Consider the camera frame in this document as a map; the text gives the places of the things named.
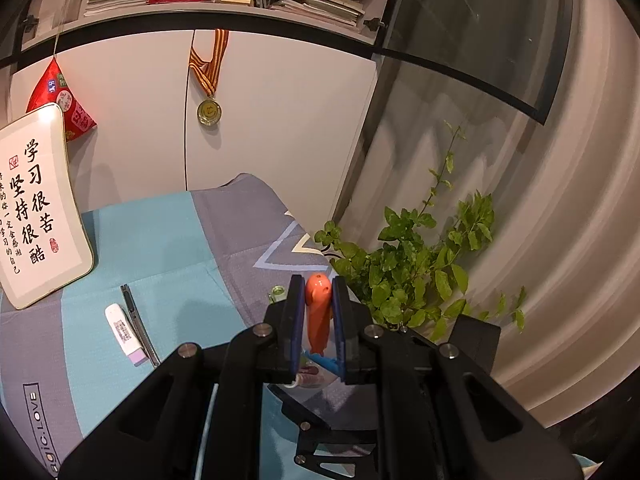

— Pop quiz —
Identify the white cabinet door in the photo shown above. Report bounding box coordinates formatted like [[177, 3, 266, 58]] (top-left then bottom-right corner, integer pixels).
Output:
[[184, 29, 382, 242], [11, 30, 197, 222]]

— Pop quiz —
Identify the red hanging pouch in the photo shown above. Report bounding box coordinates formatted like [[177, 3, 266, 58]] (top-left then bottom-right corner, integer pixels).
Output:
[[26, 57, 98, 144]]

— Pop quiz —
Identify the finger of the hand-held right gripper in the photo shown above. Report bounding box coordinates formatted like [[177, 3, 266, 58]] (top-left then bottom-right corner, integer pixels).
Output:
[[279, 400, 379, 480]]

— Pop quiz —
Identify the grey utility knife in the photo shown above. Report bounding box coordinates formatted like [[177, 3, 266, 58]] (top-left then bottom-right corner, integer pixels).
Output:
[[120, 284, 161, 367]]

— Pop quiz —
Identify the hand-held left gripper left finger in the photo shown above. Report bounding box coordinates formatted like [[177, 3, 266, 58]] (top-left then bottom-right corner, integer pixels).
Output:
[[59, 275, 307, 480]]

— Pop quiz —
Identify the grey bookshelf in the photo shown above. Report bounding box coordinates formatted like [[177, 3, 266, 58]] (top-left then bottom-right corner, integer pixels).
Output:
[[20, 0, 407, 47]]

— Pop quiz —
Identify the glass cabinet door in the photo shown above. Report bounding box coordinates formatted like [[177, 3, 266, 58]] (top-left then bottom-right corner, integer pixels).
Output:
[[372, 0, 574, 127], [0, 0, 71, 69]]

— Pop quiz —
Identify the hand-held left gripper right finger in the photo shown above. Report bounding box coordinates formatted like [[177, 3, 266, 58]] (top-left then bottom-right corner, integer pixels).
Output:
[[331, 276, 586, 480]]

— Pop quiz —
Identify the pile of thin workbooks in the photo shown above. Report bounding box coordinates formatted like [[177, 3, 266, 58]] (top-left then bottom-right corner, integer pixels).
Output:
[[266, 0, 365, 29]]

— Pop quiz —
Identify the orange carrot shaped pen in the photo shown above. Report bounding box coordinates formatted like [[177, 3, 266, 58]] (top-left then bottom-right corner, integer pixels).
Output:
[[304, 272, 332, 356]]

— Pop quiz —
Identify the translucent pen holder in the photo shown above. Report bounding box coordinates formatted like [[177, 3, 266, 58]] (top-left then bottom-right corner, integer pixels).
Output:
[[265, 351, 380, 441]]

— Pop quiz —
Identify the framed calligraphy sign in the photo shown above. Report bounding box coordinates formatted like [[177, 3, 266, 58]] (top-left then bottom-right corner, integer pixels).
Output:
[[0, 102, 95, 310]]

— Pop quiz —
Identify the gold medal with striped ribbon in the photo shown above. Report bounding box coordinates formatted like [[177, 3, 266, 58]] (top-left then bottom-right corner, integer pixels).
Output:
[[188, 29, 230, 128]]

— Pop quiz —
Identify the white eraser with purple end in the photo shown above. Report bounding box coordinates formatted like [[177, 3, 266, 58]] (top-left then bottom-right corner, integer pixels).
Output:
[[104, 304, 150, 367]]

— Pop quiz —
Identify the green leafy plant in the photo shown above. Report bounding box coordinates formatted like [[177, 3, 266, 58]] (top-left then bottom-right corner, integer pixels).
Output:
[[314, 120, 529, 347]]

